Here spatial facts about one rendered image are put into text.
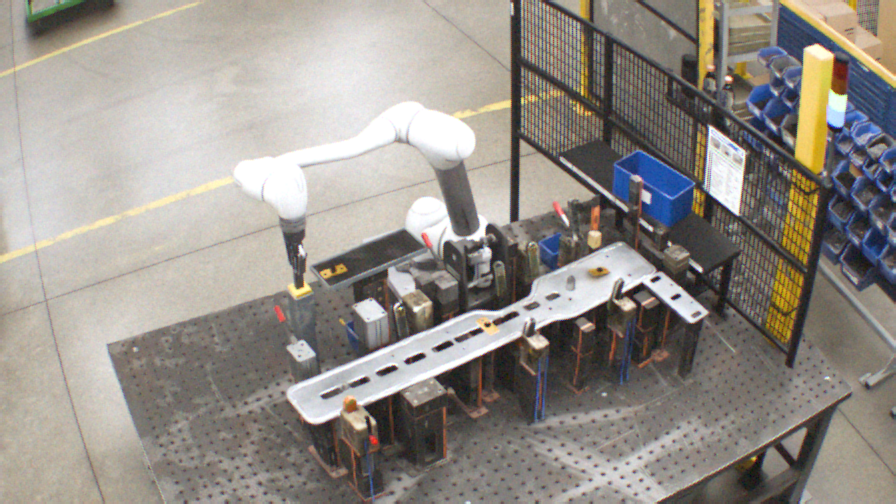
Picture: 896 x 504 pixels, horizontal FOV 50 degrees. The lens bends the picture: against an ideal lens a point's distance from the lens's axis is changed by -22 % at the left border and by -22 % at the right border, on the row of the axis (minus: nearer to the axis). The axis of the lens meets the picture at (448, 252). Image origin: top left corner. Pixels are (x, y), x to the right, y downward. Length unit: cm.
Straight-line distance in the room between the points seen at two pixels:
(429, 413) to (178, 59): 490
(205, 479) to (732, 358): 201
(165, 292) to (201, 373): 159
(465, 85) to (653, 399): 358
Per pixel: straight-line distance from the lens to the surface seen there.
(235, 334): 435
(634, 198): 426
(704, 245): 424
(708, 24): 557
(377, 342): 380
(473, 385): 391
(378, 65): 749
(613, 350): 404
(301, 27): 817
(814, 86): 371
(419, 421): 362
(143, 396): 416
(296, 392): 366
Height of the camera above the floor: 352
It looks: 37 degrees down
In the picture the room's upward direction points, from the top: 1 degrees counter-clockwise
